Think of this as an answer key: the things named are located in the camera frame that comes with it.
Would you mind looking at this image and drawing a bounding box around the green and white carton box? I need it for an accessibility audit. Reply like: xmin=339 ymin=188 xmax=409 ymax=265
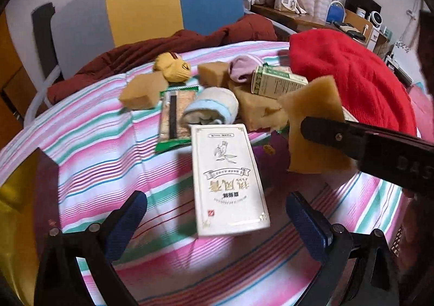
xmin=251 ymin=65 xmax=308 ymax=99

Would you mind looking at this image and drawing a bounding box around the maroon quilt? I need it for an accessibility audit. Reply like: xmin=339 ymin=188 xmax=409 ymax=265
xmin=47 ymin=15 xmax=279 ymax=105

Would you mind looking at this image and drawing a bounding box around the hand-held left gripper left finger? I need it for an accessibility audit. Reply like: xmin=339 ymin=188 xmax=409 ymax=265
xmin=34 ymin=191 xmax=149 ymax=306

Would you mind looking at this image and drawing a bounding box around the yellow sponge block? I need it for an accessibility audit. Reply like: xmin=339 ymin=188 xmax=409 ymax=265
xmin=119 ymin=72 xmax=167 ymax=110
xmin=278 ymin=77 xmax=356 ymax=174
xmin=197 ymin=62 xmax=234 ymax=87
xmin=234 ymin=84 xmax=289 ymax=132

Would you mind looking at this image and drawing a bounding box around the white bed frame tube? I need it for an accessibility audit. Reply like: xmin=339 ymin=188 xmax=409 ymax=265
xmin=24 ymin=67 xmax=60 ymax=127

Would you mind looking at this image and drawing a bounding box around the rolled pink sock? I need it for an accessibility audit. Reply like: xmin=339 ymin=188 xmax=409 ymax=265
xmin=228 ymin=56 xmax=264 ymax=83

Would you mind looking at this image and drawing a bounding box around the purple packet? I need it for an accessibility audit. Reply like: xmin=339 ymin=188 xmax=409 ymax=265
xmin=253 ymin=130 xmax=292 ymax=171

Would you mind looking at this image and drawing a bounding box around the striped bed sheet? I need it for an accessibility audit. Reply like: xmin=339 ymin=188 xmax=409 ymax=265
xmin=0 ymin=39 xmax=417 ymax=306

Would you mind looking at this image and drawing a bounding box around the wooden wardrobe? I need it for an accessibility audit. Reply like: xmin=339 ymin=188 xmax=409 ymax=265
xmin=0 ymin=14 xmax=38 ymax=130

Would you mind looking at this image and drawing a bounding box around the green cracker snack packet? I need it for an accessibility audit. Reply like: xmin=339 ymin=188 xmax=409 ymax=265
xmin=155 ymin=85 xmax=200 ymax=154

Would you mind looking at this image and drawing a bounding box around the grey yellow blue chair back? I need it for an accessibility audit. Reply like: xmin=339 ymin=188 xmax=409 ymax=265
xmin=50 ymin=0 xmax=245 ymax=79

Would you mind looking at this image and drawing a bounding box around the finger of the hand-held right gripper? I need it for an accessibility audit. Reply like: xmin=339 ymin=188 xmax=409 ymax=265
xmin=301 ymin=116 xmax=366 ymax=161

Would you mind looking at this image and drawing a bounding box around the pink cloth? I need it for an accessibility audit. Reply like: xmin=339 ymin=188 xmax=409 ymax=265
xmin=410 ymin=85 xmax=434 ymax=138

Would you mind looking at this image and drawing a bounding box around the black foam roll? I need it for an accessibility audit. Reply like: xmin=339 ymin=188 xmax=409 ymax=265
xmin=31 ymin=3 xmax=65 ymax=83

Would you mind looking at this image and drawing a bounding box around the white and blue sock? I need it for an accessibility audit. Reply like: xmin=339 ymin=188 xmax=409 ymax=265
xmin=183 ymin=87 xmax=240 ymax=127

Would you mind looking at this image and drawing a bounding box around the red fleece cloth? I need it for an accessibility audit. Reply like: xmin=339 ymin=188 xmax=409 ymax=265
xmin=289 ymin=29 xmax=417 ymax=138

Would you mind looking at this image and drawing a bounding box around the tall white carton box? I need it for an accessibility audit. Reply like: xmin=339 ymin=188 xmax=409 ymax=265
xmin=191 ymin=124 xmax=271 ymax=237

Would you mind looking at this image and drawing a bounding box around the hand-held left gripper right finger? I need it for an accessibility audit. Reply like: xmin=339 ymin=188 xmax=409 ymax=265
xmin=286 ymin=191 xmax=401 ymax=306

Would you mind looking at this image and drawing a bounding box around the gold tin box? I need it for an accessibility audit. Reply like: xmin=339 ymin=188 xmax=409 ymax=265
xmin=0 ymin=148 xmax=60 ymax=306

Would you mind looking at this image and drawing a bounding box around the wooden desk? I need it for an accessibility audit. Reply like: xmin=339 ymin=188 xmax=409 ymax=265
xmin=251 ymin=4 xmax=390 ymax=52

